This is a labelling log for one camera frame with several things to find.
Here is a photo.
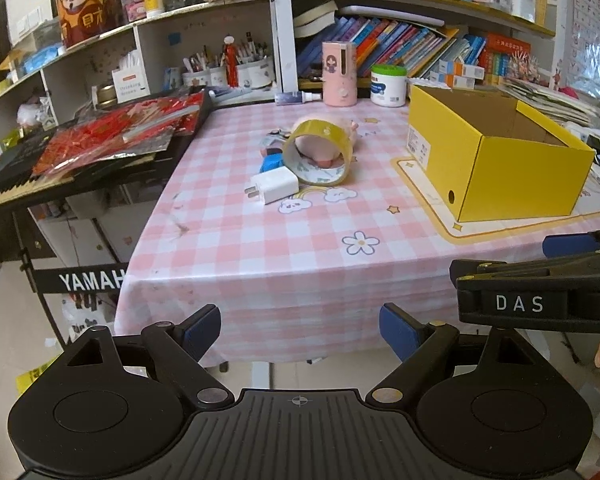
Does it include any white jar green lid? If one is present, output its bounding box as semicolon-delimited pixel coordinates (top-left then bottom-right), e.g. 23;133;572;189
370;64;407;107

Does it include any white power adapter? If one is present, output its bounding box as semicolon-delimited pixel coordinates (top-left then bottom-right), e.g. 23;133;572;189
244;167;300;205

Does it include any red gold gift box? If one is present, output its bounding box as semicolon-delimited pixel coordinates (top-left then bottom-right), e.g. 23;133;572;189
55;0;117;49

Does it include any pink plush pig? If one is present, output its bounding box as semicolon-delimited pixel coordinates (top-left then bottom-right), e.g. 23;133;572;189
294;114;358;169

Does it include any spray bottle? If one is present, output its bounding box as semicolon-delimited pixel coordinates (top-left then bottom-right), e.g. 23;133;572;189
274;90;322;106

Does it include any blue plastic piece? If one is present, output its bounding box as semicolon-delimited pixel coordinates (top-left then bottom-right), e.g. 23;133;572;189
259;152;285;174

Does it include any white bookshelf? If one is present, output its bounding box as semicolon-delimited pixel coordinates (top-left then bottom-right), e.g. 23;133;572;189
272;0;556;91

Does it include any yellow cardboard box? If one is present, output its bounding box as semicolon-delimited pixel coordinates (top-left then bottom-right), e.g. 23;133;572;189
406;86;594;222

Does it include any yellow tape roll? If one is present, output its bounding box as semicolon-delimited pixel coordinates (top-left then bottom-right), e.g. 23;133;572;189
282;117;358;186

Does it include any stack of papers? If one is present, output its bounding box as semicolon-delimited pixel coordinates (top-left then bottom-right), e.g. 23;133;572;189
498;78;600;128

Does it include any drinking straws box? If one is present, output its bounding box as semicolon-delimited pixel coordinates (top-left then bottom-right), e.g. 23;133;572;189
111;66;150;104

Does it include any red decoration packet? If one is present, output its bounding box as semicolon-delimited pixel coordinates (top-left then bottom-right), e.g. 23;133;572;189
32;91;206;177

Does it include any white pen holder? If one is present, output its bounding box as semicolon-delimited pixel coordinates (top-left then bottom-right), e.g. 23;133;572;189
237;58;275;89

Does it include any pink humidifier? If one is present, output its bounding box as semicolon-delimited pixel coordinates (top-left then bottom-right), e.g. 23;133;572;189
322;41;358;107

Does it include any grey toy car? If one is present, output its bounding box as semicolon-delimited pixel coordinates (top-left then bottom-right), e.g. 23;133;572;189
260;129;291;157

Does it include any black Yamaha keyboard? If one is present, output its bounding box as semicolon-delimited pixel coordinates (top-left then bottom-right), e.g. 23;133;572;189
0;86;217;264

